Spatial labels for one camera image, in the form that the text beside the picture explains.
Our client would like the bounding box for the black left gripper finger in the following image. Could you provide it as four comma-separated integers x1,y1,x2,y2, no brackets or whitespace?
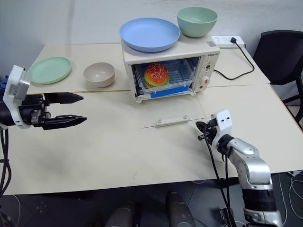
42,114,88,131
44,92,84,105

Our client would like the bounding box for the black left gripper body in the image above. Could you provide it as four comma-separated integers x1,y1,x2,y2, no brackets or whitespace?
18,93,52,129

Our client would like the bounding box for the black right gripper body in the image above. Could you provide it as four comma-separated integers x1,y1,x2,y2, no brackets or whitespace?
198,119,219,143

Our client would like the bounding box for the glass oven door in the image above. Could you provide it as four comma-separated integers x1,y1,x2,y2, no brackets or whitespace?
138,95,207,130

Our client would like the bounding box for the white oven timer knob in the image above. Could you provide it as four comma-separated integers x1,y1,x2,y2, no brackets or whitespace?
199,75,212,87

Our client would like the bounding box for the cream toaster oven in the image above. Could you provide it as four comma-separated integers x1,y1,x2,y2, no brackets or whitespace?
121,35,221,104

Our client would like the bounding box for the green plate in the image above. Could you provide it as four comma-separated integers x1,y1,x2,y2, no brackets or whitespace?
27,56,72,85

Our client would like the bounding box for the beige bowl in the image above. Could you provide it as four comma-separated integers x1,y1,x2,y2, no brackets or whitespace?
83,61,116,89

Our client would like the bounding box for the toy hamburger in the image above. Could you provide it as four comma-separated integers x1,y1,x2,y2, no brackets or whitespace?
144,63,171,89

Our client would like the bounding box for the dark rounded shape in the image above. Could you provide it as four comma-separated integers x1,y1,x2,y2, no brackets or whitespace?
165,191,196,227
105,201,137,227

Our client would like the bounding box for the white power strip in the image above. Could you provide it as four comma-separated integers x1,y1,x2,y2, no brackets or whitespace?
211,35,246,50

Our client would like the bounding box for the black office chair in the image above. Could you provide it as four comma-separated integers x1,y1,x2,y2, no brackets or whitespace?
251,30,303,131

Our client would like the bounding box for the green bowl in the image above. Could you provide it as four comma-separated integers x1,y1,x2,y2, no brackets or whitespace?
176,6,219,38

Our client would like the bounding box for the blue plate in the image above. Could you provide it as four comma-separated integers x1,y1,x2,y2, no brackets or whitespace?
119,17,181,53

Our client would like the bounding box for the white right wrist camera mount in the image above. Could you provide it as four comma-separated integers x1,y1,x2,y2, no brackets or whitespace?
209,109,234,164

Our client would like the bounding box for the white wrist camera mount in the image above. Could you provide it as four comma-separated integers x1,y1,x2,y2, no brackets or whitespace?
209,109,234,164
2,65,33,130

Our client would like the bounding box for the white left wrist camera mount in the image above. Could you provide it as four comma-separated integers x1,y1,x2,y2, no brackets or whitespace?
2,65,33,130

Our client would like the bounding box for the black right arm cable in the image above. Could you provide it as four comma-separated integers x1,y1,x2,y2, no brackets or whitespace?
203,127,236,227

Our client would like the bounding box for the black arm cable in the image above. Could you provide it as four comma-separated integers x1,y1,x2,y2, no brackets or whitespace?
203,127,236,227
0,124,13,197

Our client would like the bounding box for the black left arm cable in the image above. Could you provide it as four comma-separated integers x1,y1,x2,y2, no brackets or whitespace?
0,124,13,197

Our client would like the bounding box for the black oven power cord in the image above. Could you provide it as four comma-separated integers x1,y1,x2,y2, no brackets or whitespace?
213,37,255,81

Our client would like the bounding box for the white floor cable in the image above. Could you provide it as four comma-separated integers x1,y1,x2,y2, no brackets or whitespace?
278,169,303,227

